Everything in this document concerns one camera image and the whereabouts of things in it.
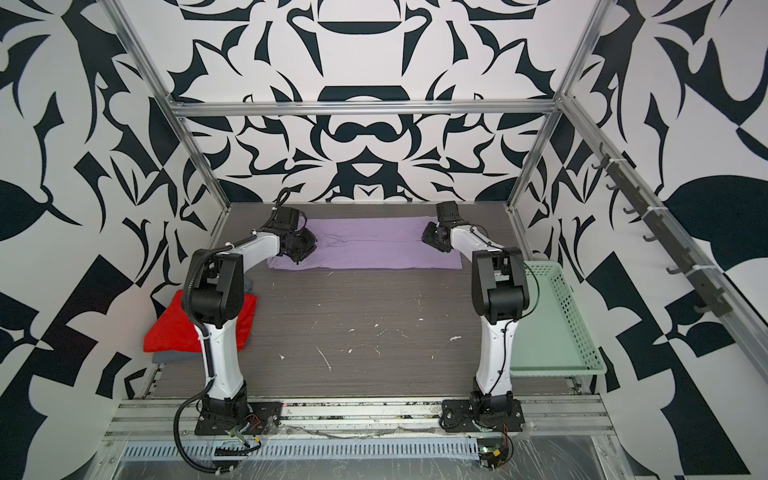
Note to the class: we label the black hook rack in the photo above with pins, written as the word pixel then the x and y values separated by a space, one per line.
pixel 664 229

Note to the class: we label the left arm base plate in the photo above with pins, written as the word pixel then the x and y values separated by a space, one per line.
pixel 257 418

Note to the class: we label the red folded t shirt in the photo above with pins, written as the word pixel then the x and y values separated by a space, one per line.
pixel 174 332

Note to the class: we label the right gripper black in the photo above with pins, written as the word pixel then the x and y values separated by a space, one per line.
pixel 428 236

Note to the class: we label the aluminium frame crossbar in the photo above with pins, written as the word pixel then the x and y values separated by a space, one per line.
pixel 222 109

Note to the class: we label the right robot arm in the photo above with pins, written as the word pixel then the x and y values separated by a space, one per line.
pixel 500 297

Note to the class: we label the aluminium mounting rail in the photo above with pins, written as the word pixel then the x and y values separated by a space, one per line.
pixel 342 418

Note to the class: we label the grey folded t shirt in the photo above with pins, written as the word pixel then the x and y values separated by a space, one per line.
pixel 172 356

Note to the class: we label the purple t shirt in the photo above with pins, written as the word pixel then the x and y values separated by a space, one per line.
pixel 370 243

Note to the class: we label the white slotted cable duct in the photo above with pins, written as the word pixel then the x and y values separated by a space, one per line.
pixel 343 449

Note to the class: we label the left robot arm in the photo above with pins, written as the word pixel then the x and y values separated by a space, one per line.
pixel 213 297

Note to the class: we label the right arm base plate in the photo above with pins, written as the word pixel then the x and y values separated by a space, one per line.
pixel 483 415

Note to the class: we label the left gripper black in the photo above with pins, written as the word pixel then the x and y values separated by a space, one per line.
pixel 308 233

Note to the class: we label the green plastic basket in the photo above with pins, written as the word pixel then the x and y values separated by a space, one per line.
pixel 553 340

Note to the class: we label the small electronics board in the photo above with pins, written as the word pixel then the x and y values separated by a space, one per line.
pixel 493 453

